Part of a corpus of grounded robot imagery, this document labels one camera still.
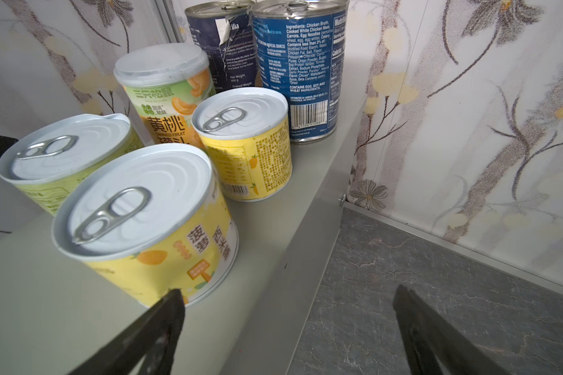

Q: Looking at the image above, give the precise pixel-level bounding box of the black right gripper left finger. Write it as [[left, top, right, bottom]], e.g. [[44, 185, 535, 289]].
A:
[[71, 289, 185, 374]]

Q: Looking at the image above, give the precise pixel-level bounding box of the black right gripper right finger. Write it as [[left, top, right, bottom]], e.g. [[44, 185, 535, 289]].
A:
[[393, 284, 508, 374]]

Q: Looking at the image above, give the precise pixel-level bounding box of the green label can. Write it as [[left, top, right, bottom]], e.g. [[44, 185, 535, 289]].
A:
[[0, 113, 144, 216]]

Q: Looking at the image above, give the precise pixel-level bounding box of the peach can white lid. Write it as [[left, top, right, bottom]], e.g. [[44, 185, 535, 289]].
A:
[[114, 43, 215, 148]]

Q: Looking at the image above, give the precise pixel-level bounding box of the small yellow label can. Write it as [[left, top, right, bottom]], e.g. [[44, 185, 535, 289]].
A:
[[191, 87, 292, 203]]

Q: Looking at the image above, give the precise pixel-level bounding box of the dark navy label can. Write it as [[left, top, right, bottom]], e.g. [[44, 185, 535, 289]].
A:
[[185, 1, 258, 92]]

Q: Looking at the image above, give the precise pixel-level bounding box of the light blue label can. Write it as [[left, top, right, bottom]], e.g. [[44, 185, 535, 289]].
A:
[[250, 1, 349, 143]]

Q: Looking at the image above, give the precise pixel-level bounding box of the grey metal cabinet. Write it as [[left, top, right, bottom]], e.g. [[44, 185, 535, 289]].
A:
[[0, 75, 365, 374]]

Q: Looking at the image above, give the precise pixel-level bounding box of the aluminium corner post left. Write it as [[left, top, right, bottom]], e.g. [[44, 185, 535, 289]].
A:
[[153, 0, 184, 43]]

